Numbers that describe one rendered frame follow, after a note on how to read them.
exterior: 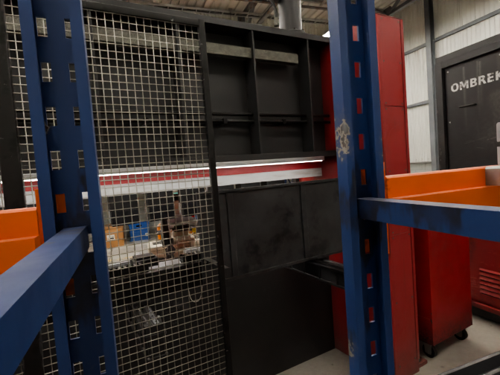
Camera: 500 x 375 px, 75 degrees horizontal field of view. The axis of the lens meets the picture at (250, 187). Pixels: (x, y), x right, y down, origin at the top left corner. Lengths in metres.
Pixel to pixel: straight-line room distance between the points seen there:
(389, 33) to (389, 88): 0.34
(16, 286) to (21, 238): 0.21
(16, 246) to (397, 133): 2.11
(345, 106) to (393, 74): 1.87
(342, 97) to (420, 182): 0.17
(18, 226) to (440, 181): 0.55
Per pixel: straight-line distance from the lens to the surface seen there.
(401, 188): 0.50
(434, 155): 9.52
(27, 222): 0.42
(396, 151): 2.25
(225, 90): 2.11
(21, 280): 0.22
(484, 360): 0.67
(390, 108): 2.24
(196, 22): 1.38
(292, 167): 2.36
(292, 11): 2.48
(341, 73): 0.46
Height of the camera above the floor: 1.42
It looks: 3 degrees down
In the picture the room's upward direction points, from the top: 4 degrees counter-clockwise
